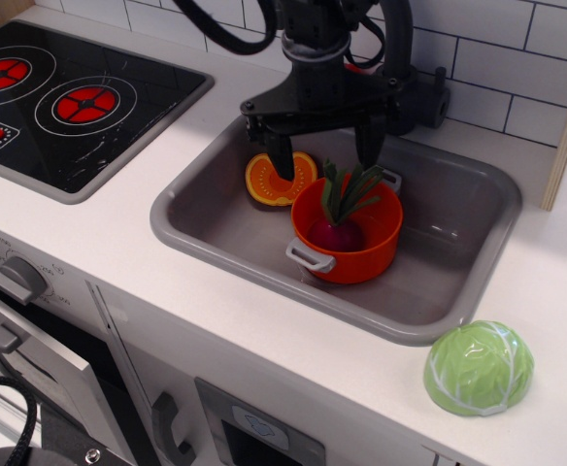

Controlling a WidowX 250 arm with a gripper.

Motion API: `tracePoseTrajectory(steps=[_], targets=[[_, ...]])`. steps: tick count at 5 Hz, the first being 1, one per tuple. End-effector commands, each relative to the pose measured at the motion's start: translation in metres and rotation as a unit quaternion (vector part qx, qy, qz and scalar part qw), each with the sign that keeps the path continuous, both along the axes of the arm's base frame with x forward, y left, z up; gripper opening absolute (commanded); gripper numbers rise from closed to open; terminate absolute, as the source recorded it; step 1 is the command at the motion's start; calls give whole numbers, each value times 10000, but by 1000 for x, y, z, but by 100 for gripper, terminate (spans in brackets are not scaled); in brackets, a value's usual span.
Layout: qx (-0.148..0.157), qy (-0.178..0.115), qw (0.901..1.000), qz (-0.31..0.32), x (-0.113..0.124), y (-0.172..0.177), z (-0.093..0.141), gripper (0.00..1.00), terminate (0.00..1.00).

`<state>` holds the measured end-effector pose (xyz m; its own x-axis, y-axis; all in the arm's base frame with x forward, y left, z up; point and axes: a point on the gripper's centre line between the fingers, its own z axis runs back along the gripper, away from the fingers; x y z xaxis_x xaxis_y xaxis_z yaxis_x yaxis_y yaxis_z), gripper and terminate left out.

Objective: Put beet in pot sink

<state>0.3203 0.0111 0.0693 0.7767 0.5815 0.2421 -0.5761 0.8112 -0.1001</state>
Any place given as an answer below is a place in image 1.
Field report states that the grey cabinet handle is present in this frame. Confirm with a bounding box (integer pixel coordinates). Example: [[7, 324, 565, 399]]
[[151, 392, 196, 466]]

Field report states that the black braided cable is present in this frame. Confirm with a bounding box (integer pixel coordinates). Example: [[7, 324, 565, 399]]
[[171, 0, 284, 55]]

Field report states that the grey toy sink basin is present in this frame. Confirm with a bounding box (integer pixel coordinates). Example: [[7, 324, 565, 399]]
[[150, 117, 521, 346]]

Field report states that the black cable lower left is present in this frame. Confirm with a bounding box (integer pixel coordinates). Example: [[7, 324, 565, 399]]
[[0, 375, 39, 466]]

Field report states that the orange toy pot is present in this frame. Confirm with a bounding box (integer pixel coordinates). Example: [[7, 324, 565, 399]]
[[285, 178, 404, 284]]

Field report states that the black toy stovetop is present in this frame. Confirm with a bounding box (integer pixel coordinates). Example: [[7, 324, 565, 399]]
[[0, 20, 214, 204]]

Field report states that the toy oven door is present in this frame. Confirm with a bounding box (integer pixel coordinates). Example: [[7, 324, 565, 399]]
[[0, 301, 131, 458]]

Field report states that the orange toy pumpkin slice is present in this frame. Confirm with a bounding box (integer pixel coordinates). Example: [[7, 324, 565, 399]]
[[245, 151, 318, 207]]

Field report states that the grey dishwasher panel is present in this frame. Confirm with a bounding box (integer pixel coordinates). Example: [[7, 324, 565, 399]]
[[195, 378, 326, 466]]

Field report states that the dark grey toy faucet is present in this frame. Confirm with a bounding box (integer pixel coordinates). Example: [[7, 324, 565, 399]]
[[379, 0, 450, 136]]

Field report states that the red toy strawberry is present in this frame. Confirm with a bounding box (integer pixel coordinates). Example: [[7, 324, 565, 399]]
[[345, 62, 377, 76]]

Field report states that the purple toy beet with greens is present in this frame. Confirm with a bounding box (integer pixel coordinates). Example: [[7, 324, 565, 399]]
[[307, 159, 384, 252]]

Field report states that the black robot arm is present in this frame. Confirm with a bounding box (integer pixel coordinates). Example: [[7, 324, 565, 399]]
[[241, 1, 398, 181]]

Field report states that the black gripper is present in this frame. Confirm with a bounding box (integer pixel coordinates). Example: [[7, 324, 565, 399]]
[[241, 57, 401, 181]]

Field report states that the grey oven knob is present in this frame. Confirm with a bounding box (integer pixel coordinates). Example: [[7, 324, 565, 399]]
[[0, 256, 48, 305]]

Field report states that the green toy cabbage half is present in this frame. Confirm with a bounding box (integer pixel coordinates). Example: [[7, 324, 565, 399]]
[[423, 320, 535, 416]]

